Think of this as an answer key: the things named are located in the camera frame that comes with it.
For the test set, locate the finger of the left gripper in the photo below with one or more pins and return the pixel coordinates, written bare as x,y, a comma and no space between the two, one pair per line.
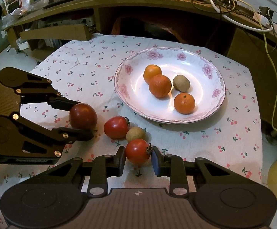
54,103
64,135

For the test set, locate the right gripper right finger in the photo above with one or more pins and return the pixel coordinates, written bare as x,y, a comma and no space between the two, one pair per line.
171,166

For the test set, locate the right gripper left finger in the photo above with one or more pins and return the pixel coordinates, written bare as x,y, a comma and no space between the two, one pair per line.
105,166

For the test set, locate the small red tomato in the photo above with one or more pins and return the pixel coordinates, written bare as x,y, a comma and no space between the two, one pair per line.
138,151

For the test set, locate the large dark red tomato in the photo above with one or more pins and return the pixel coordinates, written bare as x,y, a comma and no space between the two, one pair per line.
82,116

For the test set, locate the brown kiwi fruit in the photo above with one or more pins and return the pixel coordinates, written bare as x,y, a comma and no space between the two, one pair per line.
135,133
181,83

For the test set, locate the orange mandarin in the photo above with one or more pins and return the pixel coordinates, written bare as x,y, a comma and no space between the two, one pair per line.
184,103
160,85
150,72

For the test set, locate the cherry print tablecloth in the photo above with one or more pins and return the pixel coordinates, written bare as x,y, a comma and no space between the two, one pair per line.
106,72

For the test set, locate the white floral plate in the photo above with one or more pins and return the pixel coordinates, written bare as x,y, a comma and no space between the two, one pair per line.
207,85

